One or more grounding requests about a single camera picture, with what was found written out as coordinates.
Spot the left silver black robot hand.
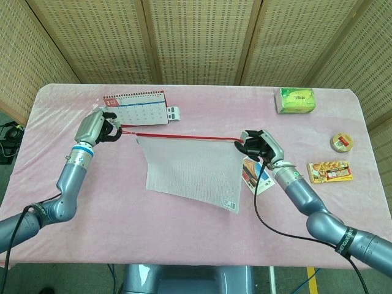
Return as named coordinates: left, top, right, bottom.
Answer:
left=75, top=107, right=124, bottom=146

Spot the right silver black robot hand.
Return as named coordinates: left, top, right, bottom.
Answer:
left=233, top=129, right=285, bottom=166

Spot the clear mesh zipper pouch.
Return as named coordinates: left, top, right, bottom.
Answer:
left=122, top=130, right=246, bottom=216

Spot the picture card white border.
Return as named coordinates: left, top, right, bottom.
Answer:
left=241, top=156, right=276, bottom=197

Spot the green tissue pack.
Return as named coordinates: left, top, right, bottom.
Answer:
left=274, top=87, right=318, bottom=115

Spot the red desk calendar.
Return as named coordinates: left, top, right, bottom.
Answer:
left=103, top=89, right=169, bottom=127

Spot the orange snack box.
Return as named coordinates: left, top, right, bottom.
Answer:
left=306, top=160, right=355, bottom=185

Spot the round wooden tin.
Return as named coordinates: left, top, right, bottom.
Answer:
left=330, top=131, right=354, bottom=153

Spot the black floor equipment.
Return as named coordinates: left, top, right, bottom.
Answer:
left=0, top=121, right=25, bottom=165

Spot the white black small package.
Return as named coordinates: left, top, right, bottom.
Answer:
left=166, top=105, right=182, bottom=121

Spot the woven bamboo screen panel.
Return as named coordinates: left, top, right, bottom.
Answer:
left=26, top=0, right=160, bottom=85
left=238, top=0, right=366, bottom=88
left=308, top=0, right=392, bottom=200
left=0, top=0, right=81, bottom=123
left=142, top=0, right=263, bottom=85

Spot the pink tablecloth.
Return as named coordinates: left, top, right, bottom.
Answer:
left=0, top=83, right=392, bottom=271

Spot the white table leg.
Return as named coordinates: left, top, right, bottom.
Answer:
left=268, top=266, right=277, bottom=294

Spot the grey robot torso base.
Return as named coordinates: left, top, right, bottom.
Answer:
left=122, top=264, right=255, bottom=294

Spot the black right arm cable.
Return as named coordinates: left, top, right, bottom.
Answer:
left=253, top=162, right=370, bottom=294

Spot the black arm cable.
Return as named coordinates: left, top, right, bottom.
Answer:
left=253, top=162, right=370, bottom=294
left=2, top=193, right=62, bottom=294

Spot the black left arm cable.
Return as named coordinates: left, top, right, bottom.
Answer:
left=2, top=193, right=62, bottom=294

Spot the blue floor cable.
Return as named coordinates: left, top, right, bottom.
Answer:
left=107, top=264, right=124, bottom=294

